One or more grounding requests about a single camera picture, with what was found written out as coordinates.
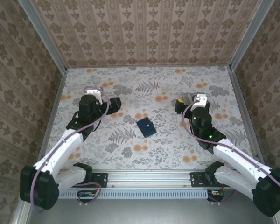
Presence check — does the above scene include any small black electronics board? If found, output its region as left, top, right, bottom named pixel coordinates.
left=207, top=189, right=224, bottom=202
left=77, top=190, right=96, bottom=200

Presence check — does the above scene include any aluminium frame post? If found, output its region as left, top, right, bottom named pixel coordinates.
left=228, top=0, right=275, bottom=72
left=18, top=0, right=68, bottom=72

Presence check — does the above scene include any grey metal panel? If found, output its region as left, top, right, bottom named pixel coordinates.
left=25, top=198, right=276, bottom=224

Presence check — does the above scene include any aluminium table side rail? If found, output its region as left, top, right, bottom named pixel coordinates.
left=227, top=66, right=267, bottom=170
left=38, top=69, right=68, bottom=164

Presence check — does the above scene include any aluminium table end rail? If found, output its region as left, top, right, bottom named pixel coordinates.
left=66, top=65, right=231, bottom=70

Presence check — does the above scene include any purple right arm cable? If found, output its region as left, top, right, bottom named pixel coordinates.
left=182, top=100, right=280, bottom=206

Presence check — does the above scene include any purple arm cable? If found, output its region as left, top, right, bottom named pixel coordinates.
left=29, top=86, right=109, bottom=213
left=182, top=100, right=280, bottom=206

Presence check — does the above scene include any floral patterned table cover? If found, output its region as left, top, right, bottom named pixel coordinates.
left=41, top=66, right=257, bottom=170

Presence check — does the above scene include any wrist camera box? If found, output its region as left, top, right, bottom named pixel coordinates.
left=84, top=86, right=102, bottom=104
left=191, top=93, right=209, bottom=109

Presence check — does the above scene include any long aluminium base rail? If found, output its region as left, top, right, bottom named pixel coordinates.
left=57, top=170, right=255, bottom=189

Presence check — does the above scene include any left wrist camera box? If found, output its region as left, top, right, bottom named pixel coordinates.
left=84, top=86, right=102, bottom=104

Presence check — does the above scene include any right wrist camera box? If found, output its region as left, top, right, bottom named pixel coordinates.
left=191, top=93, right=209, bottom=109

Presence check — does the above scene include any slotted grey cable duct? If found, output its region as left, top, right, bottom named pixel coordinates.
left=59, top=189, right=224, bottom=201

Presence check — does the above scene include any blue leather card holder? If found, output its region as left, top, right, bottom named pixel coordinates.
left=136, top=117, right=157, bottom=138

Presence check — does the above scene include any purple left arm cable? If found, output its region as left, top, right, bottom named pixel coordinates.
left=29, top=86, right=109, bottom=213

